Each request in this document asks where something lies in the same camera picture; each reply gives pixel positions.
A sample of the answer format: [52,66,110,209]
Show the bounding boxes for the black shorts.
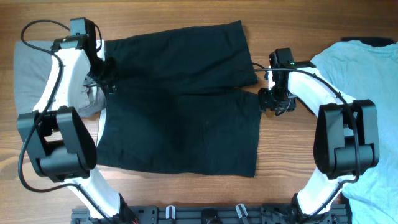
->
[97,21,261,177]

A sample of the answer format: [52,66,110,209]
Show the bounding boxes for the light blue t-shirt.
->
[310,40,398,224]

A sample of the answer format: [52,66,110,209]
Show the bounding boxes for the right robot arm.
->
[258,48,380,223]

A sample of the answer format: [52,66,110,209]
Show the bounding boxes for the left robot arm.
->
[17,17,139,223]

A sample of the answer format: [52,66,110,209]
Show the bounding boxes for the folded grey shorts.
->
[13,42,106,118]

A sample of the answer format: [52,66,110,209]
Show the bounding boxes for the black garment under pile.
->
[298,37,396,116]

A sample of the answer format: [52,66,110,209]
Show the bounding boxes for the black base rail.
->
[70,204,352,224]

